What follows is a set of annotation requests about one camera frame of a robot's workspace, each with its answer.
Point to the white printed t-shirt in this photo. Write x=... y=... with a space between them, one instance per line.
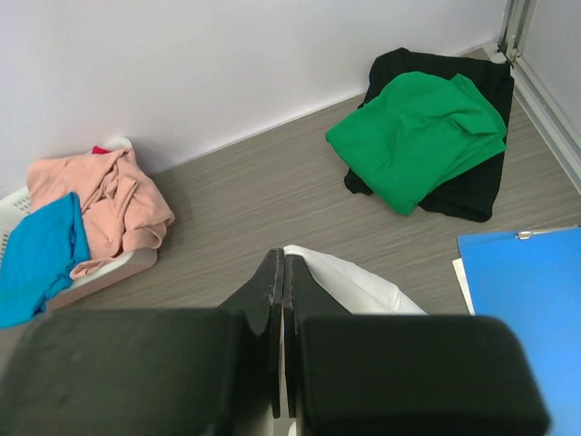
x=356 y=289

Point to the green t-shirt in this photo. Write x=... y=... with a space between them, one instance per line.
x=418 y=133

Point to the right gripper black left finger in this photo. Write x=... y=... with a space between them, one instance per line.
x=195 y=371

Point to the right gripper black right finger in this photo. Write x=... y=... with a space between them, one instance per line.
x=381 y=374

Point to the right aluminium frame post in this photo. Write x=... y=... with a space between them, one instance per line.
x=541 y=39

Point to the white plastic laundry basket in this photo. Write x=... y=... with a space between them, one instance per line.
x=16 y=206

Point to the blue folder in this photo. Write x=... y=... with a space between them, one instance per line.
x=531 y=282

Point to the blue t-shirt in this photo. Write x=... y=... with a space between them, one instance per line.
x=41 y=252

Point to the pink t-shirt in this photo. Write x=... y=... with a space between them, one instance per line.
x=122 y=208

